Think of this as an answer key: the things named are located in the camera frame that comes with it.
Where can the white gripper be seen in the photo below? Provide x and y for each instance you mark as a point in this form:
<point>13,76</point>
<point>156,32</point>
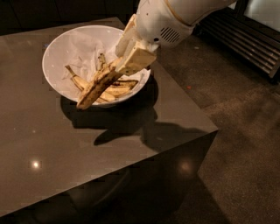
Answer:
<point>159,24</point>

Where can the long spotted banana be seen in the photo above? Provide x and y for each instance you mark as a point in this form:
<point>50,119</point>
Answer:
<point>98,85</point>

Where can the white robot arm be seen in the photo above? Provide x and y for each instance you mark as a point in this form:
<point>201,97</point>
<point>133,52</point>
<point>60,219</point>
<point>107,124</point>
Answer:
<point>191,12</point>

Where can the upright back banana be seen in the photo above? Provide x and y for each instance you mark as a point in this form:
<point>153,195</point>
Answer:
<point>101,62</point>

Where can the dark-edged right banana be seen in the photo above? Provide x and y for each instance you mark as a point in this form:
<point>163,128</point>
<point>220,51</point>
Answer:
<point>121,87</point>

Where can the left yellow banana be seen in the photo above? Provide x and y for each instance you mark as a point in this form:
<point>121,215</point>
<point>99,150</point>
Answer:
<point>81,85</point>

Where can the white bowl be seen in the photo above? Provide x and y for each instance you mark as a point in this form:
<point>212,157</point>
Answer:
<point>54,59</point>

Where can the white paper liner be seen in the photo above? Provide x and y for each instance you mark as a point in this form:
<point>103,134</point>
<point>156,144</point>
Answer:
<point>84,51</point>

